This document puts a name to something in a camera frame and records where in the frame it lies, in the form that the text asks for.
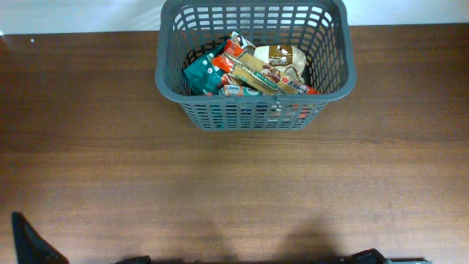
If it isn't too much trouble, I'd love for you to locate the blue tissue pack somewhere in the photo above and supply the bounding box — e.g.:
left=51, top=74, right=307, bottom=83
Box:
left=218, top=84, right=262, bottom=97

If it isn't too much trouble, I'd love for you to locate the green Nescafe coffee bag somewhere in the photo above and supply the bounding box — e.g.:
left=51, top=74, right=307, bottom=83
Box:
left=182, top=41, right=226, bottom=95

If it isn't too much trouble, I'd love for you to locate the orange spaghetti packet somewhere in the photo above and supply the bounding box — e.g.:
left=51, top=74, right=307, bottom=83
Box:
left=212, top=40, right=319, bottom=95

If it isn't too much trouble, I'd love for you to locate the large beige snack bag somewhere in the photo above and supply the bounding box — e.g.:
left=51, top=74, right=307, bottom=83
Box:
left=254, top=45, right=306, bottom=84

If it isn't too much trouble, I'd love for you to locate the small beige snack pouch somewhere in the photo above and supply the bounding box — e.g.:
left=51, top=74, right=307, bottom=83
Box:
left=229, top=31, right=256, bottom=55

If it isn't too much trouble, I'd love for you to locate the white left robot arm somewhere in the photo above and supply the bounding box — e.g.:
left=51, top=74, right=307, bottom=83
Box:
left=12, top=212, right=70, bottom=264

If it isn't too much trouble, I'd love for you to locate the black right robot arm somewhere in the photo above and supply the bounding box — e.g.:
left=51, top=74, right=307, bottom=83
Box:
left=341, top=249, right=433, bottom=264

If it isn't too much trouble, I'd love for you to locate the grey plastic basket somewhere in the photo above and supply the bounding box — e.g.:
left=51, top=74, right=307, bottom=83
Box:
left=155, top=0, right=357, bottom=131

